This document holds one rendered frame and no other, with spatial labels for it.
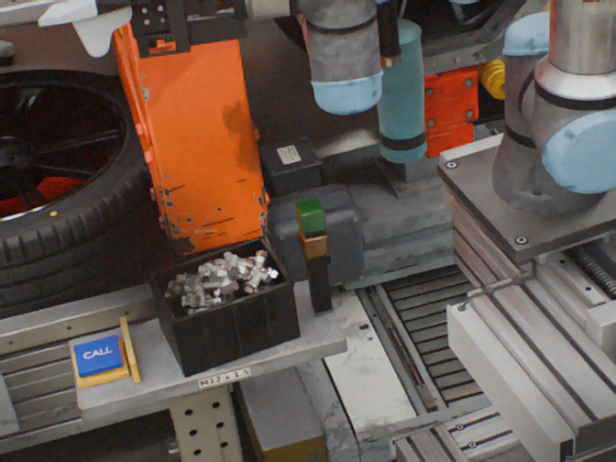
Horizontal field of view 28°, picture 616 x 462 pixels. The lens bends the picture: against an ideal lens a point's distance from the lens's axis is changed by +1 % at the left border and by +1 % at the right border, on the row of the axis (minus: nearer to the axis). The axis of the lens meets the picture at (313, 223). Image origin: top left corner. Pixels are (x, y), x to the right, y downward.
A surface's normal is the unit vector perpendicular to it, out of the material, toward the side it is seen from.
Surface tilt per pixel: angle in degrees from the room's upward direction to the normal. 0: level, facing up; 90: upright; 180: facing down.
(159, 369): 0
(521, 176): 72
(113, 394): 0
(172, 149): 90
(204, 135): 90
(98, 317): 90
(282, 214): 0
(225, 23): 82
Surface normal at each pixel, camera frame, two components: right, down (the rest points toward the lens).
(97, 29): 0.62, 0.31
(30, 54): -0.11, -0.80
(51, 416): 0.26, 0.55
